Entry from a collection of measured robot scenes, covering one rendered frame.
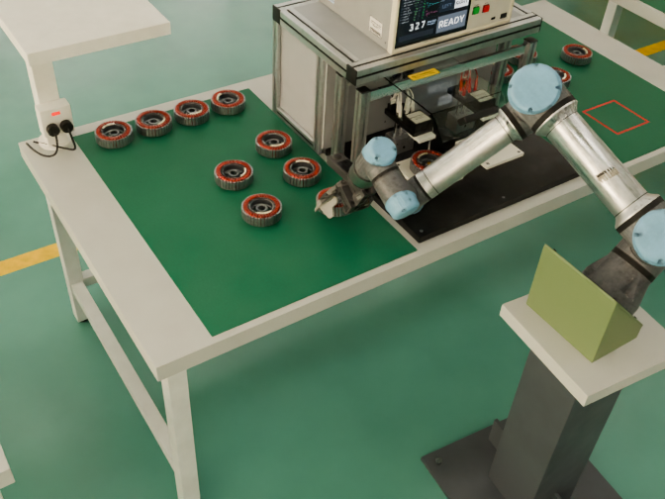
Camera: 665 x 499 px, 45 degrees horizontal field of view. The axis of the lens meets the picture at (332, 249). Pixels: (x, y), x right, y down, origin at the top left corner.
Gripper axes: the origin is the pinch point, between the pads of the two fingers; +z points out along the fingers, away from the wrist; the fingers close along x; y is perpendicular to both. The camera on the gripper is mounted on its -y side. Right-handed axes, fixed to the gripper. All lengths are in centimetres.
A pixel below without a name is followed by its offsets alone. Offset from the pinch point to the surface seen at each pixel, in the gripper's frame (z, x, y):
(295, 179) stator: 9.0, -4.0, -12.7
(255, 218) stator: 3.5, -22.0, -3.7
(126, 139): 29, -40, -48
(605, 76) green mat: 16, 128, -17
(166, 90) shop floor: 167, 24, -136
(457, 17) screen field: -25, 47, -32
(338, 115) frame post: -1.7, 12.2, -23.4
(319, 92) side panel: -0.6, 10.4, -32.4
